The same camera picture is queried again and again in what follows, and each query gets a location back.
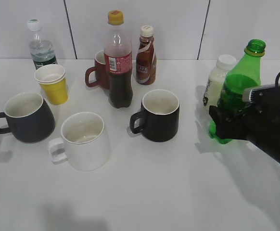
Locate green sprite bottle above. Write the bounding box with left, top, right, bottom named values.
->
left=207, top=39, right=267, bottom=145

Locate white milk bottle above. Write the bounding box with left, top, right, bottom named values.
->
left=203, top=54, right=237, bottom=111

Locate clear water bottle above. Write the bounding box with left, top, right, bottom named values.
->
left=26, top=19, right=57, bottom=70

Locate dark gray ceramic mug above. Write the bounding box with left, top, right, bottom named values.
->
left=0, top=92, right=55, bottom=143

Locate red ceramic mug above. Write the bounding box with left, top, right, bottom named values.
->
left=85, top=50, right=110, bottom=90

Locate cola bottle yellow cap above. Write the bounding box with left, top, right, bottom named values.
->
left=103, top=10, right=133, bottom=108

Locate white inner paper cup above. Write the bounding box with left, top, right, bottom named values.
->
left=34, top=64, right=65, bottom=84

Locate silver padded right gripper finger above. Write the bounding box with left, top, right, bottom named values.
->
left=242, top=84, right=280, bottom=103

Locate yellow paper cup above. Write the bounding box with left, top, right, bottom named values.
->
left=39, top=77, right=68, bottom=105

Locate brown coffee drink bottle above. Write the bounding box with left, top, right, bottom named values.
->
left=136, top=25, right=157, bottom=85

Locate black ceramic mug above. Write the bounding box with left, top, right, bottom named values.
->
left=129, top=89, right=180, bottom=142

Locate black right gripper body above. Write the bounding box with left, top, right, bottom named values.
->
left=243, top=88, right=280, bottom=164

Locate white ceramic mug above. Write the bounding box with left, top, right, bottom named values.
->
left=48, top=112, right=111, bottom=171

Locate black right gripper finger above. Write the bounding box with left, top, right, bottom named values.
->
left=208, top=105, right=248, bottom=141

